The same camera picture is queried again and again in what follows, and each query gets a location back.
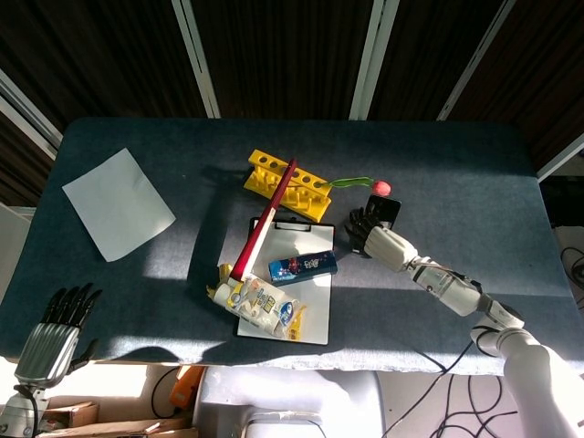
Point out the artificial pink tulip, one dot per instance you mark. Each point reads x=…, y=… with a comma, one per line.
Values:
x=382, y=187

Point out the blue toothpaste box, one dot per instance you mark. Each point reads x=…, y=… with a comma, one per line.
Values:
x=303, y=267

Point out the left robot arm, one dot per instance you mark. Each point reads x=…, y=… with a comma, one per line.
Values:
x=20, y=410

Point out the white partition post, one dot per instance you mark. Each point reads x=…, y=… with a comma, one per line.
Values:
x=561, y=157
x=196, y=59
x=368, y=59
x=476, y=59
x=27, y=118

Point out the long red flat box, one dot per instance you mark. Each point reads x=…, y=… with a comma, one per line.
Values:
x=255, y=237

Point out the blue table cloth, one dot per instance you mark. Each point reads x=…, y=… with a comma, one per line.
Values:
x=456, y=182

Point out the black smartphone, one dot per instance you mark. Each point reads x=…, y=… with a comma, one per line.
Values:
x=388, y=207

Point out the black clipboard with white paper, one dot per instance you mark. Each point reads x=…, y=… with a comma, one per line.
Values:
x=315, y=310

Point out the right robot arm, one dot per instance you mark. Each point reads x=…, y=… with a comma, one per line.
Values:
x=456, y=292

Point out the white cabinet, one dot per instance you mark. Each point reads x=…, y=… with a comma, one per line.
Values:
x=13, y=246

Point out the wrapped pack of white rolls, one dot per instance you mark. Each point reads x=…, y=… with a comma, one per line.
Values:
x=255, y=303

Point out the brown cardboard box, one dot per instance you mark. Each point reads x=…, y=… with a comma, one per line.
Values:
x=73, y=413
x=114, y=430

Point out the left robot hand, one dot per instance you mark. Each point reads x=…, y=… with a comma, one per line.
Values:
x=45, y=351

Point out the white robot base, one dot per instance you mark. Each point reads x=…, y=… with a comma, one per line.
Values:
x=274, y=392

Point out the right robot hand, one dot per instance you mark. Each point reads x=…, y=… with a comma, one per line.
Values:
x=392, y=248

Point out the yellow test tube rack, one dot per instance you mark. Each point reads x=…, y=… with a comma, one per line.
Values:
x=315, y=207

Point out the orange plastic object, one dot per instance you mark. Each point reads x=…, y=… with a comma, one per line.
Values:
x=187, y=385

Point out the white paper sheet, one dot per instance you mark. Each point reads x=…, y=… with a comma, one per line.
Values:
x=118, y=205

